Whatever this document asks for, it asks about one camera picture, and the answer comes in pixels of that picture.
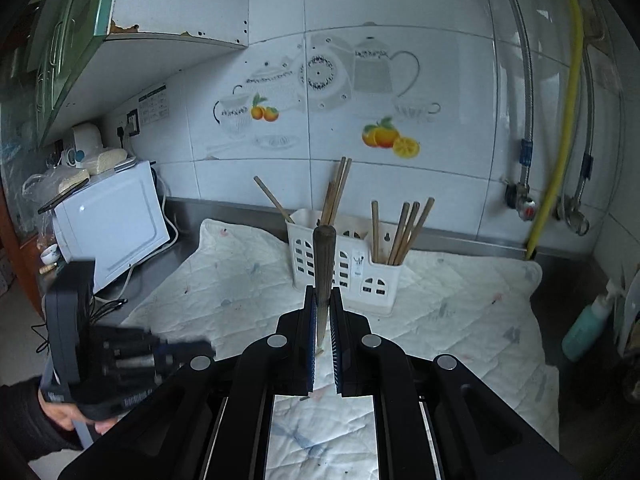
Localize black cables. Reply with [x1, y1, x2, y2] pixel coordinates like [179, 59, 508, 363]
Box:
[30, 298, 128, 357]

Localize white microwave oven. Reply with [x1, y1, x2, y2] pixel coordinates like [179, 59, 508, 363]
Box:
[51, 160, 172, 294]

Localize bunch of wooden chopsticks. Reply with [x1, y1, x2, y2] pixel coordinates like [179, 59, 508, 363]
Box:
[319, 157, 436, 267]

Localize black tablet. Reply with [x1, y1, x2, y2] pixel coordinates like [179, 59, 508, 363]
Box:
[37, 177, 92, 215]

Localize yellow gas hose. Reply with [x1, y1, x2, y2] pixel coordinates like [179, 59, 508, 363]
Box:
[525, 0, 585, 262]

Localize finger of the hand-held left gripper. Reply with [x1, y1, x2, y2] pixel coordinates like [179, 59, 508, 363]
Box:
[156, 340, 217, 377]

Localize metal gas valve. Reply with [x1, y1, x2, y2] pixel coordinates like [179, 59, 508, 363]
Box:
[504, 180, 540, 222]

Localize thin wooden chopstick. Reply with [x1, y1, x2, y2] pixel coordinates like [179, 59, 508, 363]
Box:
[253, 175, 297, 224]

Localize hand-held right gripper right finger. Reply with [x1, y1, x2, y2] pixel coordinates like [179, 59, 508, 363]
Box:
[330, 287, 584, 480]

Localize dark wooden chopstick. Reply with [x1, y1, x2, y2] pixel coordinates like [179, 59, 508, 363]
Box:
[313, 225, 337, 359]

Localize white wall cabinet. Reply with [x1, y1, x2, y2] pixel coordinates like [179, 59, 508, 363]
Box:
[106, 0, 251, 52]

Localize clear plastic bag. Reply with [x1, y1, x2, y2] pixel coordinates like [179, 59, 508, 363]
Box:
[21, 172, 52, 202]

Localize person's left hand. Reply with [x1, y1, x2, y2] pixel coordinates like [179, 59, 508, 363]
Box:
[39, 401, 119, 436]

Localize white quilted cloth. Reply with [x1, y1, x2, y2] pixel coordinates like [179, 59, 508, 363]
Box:
[121, 217, 562, 480]

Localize teal soap pump bottle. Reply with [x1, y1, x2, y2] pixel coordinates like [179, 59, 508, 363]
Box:
[561, 279, 626, 362]

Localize white plastic utensil holder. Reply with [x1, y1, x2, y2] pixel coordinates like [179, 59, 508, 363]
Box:
[285, 208, 404, 317]

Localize wall sticker chart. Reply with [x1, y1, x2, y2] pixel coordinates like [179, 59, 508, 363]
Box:
[138, 84, 169, 127]

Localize white electric kettle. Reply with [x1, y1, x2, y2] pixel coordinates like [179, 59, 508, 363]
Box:
[69, 122, 105, 162]

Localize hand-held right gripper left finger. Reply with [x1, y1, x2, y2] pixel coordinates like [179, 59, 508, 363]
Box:
[57, 287, 319, 480]

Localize person's left forearm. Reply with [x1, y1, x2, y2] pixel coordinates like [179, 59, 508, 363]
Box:
[0, 377, 83, 464]

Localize thin braided metal hose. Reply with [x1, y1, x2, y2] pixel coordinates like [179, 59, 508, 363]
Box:
[556, 35, 599, 237]

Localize green wall cabinet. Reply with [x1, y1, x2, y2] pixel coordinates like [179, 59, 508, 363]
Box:
[0, 0, 126, 148]

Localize folded white cloth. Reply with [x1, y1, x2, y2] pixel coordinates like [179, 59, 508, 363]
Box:
[46, 168, 91, 197]
[81, 147, 129, 177]

